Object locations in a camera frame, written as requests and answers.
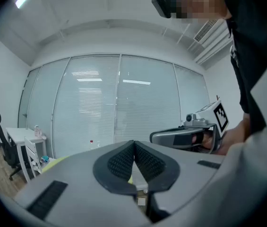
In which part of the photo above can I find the ceiling air vent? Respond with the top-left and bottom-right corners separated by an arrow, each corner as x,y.
193,19 -> 219,42

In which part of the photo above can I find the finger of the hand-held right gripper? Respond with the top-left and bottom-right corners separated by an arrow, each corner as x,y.
149,126 -> 206,149

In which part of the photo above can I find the person's face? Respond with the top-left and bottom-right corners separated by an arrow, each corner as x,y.
171,0 -> 232,21

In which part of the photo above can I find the white desk top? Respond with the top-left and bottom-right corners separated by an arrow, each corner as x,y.
5,127 -> 48,183

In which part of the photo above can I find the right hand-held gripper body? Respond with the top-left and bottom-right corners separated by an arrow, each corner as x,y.
182,99 -> 230,155

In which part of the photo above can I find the yellow-green round table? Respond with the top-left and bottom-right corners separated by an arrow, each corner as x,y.
41,156 -> 136,186

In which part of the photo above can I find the black head-mounted camera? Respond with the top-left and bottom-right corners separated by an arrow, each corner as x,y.
151,0 -> 182,19

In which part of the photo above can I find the person's torso in black shirt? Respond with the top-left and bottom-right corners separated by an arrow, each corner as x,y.
223,0 -> 267,141

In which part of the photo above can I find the black office chair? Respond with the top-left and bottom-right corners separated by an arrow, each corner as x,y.
0,107 -> 24,181

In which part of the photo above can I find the person's right hand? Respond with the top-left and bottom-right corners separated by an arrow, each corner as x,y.
194,130 -> 216,149

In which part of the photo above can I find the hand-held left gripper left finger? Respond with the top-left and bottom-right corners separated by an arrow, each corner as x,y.
14,140 -> 152,227

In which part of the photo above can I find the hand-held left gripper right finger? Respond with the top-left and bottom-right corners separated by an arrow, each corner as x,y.
133,140 -> 226,223

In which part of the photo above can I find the person's right forearm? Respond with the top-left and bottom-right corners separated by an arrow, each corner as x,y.
215,113 -> 252,156

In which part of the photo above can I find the white side shelf cart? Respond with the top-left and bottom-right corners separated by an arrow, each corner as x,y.
24,136 -> 43,176

